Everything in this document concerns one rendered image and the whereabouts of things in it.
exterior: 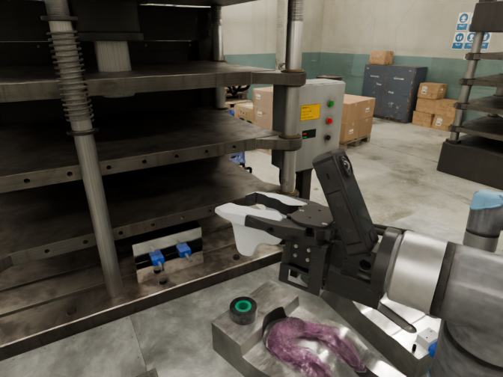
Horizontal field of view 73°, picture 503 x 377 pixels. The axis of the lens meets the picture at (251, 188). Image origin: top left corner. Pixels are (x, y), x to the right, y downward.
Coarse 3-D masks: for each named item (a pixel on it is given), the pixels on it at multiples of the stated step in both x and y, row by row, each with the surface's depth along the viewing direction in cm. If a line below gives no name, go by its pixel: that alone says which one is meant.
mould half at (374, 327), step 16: (336, 304) 115; (352, 304) 108; (400, 304) 107; (352, 320) 109; (368, 320) 102; (384, 320) 101; (416, 320) 101; (432, 320) 100; (368, 336) 104; (384, 336) 98; (400, 336) 95; (416, 336) 95; (384, 352) 99; (400, 352) 93; (416, 352) 90; (400, 368) 95; (416, 368) 90
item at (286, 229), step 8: (248, 216) 39; (256, 216) 39; (248, 224) 39; (256, 224) 39; (264, 224) 38; (272, 224) 37; (280, 224) 37; (288, 224) 37; (296, 224) 37; (272, 232) 38; (280, 232) 37; (288, 232) 37; (296, 232) 36; (304, 232) 36
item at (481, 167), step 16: (480, 0) 381; (496, 0) 375; (480, 16) 381; (496, 16) 368; (480, 32) 389; (496, 32) 424; (480, 48) 395; (464, 80) 411; (480, 80) 402; (496, 80) 402; (464, 96) 418; (496, 96) 471; (464, 112) 426; (496, 112) 391; (448, 128) 439; (464, 128) 426; (480, 128) 426; (496, 128) 426; (448, 144) 441; (464, 144) 436; (480, 144) 436; (496, 144) 432; (448, 160) 446; (464, 160) 430; (480, 160) 415; (496, 160) 400; (464, 176) 434; (480, 176) 419; (496, 176) 404
